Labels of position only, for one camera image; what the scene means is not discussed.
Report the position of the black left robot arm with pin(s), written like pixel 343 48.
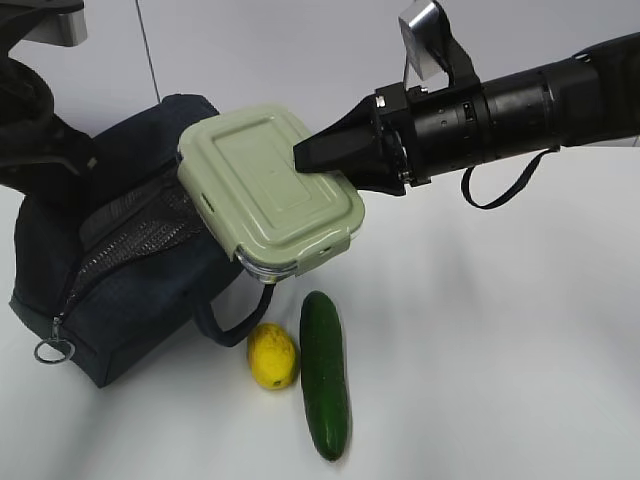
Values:
pixel 41 155

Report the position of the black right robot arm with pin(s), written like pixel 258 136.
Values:
pixel 590 97

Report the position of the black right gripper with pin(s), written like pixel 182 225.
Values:
pixel 351 146

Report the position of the green cucumber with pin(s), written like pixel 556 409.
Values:
pixel 323 376

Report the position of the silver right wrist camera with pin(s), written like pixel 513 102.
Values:
pixel 423 26

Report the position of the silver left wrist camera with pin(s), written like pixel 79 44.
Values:
pixel 64 24

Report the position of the green lid food container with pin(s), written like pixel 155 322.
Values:
pixel 238 169

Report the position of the yellow lemon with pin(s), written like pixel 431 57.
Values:
pixel 272 356

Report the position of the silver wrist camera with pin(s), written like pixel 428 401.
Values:
pixel 64 24
pixel 423 26

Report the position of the dark navy lunch bag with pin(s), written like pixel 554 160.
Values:
pixel 106 282

